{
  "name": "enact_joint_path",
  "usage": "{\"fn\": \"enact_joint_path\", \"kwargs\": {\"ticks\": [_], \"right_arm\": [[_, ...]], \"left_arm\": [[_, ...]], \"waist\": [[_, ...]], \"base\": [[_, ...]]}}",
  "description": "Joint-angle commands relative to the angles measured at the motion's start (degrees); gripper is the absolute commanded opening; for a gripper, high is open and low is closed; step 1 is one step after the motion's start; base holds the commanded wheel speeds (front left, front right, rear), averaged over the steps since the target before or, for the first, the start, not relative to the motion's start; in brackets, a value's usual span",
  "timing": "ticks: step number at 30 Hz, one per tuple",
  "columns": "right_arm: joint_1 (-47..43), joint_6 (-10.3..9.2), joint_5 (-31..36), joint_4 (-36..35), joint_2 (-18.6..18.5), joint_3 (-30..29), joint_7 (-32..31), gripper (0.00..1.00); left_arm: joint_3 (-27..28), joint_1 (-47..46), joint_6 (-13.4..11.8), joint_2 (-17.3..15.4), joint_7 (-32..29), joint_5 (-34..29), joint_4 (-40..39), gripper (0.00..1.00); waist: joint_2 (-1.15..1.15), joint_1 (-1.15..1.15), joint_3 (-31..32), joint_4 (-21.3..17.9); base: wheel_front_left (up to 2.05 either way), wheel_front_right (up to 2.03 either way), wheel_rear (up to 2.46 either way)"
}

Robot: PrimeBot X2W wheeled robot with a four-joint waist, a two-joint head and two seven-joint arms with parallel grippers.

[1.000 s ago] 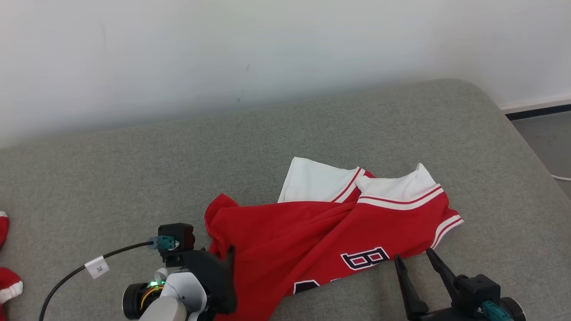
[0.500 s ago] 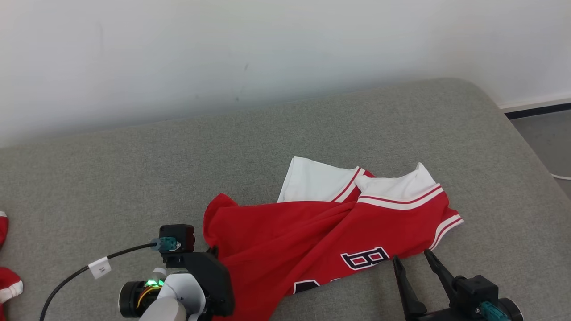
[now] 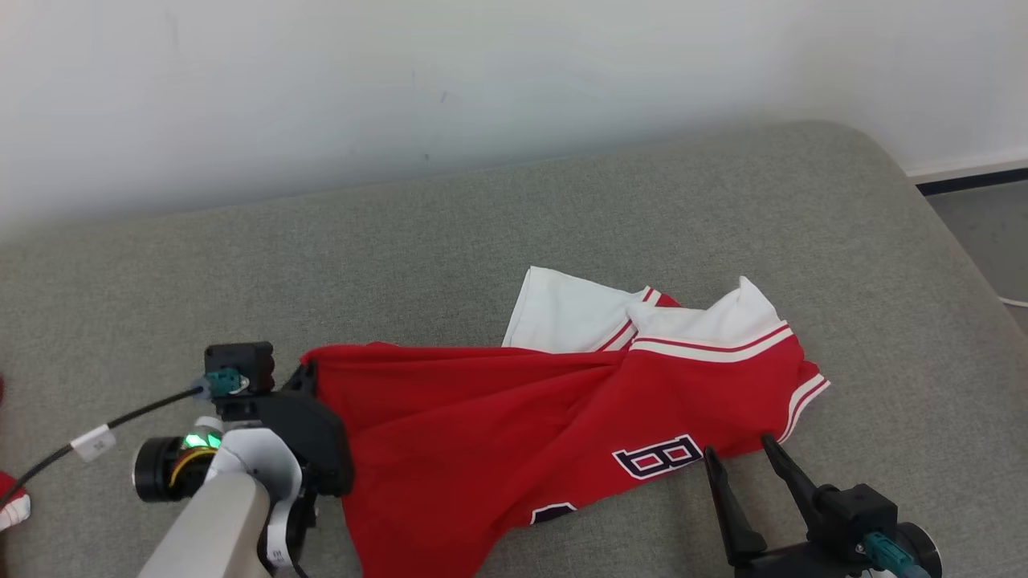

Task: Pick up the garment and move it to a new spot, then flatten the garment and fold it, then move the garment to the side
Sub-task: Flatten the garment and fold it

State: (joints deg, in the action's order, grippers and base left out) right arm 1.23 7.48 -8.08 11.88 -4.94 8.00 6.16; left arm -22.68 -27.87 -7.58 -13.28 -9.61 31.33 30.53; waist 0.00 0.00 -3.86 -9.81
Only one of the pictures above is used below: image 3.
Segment black cable with white label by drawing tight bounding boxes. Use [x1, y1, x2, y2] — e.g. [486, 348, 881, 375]
[0, 368, 246, 508]

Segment red white sports jersey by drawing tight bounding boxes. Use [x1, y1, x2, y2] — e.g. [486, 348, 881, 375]
[300, 265, 832, 578]

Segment red white sports shorts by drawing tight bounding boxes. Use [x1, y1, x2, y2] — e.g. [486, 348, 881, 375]
[0, 471, 32, 531]

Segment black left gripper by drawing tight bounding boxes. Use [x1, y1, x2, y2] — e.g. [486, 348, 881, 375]
[240, 360, 355, 498]

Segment black cable with teal plug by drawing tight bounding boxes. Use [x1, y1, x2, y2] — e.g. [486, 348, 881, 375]
[862, 530, 932, 578]

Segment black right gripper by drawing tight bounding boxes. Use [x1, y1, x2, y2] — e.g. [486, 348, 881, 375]
[702, 433, 877, 578]

